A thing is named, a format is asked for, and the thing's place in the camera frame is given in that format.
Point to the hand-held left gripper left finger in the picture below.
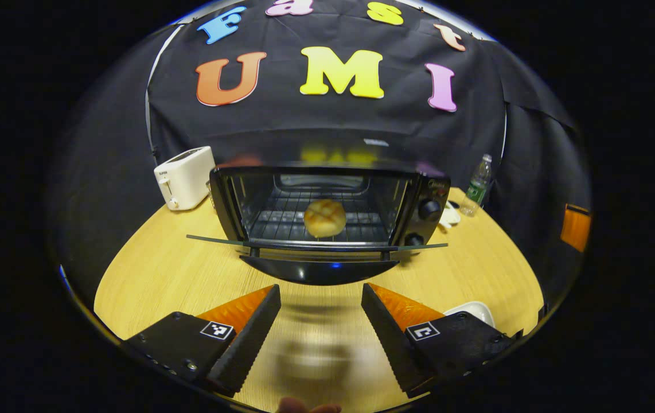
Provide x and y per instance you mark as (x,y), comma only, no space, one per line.
(247,344)

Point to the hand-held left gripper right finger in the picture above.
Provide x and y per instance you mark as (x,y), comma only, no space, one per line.
(390,344)

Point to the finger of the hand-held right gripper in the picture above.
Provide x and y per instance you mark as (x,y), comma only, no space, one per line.
(575,229)

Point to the round bread bun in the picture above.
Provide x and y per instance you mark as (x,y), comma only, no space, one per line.
(324,218)

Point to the black electric oven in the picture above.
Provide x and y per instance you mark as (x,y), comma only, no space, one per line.
(428,189)

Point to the metal oven rack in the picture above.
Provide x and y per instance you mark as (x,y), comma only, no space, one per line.
(273,221)

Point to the white plate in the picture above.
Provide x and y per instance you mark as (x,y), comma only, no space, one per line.
(475,310)

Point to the clear plastic water bottle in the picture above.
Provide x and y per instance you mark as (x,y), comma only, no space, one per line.
(478,186)

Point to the small white device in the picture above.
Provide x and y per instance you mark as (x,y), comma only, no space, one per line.
(449,217)

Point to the white toaster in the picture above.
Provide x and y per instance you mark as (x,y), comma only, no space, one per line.
(186,179)

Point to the black backdrop cloth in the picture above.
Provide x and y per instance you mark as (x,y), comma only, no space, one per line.
(316,126)

